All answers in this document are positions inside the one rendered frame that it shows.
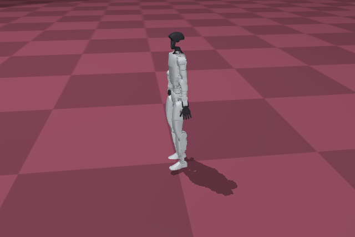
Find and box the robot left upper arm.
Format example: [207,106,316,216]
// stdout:
[176,56,187,86]

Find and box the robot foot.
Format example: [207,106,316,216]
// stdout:
[168,153,186,159]
[169,160,187,170]

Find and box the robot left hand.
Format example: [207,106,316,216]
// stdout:
[180,101,191,120]

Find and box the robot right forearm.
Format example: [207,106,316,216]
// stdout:
[168,77,173,92]

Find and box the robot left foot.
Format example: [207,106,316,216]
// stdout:
[169,160,187,170]

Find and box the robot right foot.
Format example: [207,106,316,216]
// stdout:
[168,153,186,159]

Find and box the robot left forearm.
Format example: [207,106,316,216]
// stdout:
[180,80,188,107]

